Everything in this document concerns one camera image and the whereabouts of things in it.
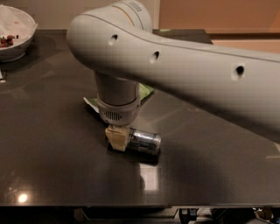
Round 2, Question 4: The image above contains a red snack in bowl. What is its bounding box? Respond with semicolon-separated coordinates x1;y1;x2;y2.
0;35;18;48

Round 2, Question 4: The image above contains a white napkin in bowl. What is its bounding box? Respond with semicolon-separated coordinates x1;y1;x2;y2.
0;4;28;36

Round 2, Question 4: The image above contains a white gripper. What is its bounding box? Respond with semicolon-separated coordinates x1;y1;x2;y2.
97;94;140;151

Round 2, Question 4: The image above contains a white bowl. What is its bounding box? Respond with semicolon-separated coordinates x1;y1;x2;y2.
0;11;38;62

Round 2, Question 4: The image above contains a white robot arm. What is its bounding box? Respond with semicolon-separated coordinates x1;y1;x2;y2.
66;0;280;151

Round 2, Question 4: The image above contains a green kettle chips bag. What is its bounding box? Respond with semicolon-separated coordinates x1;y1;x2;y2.
83;84;155;113

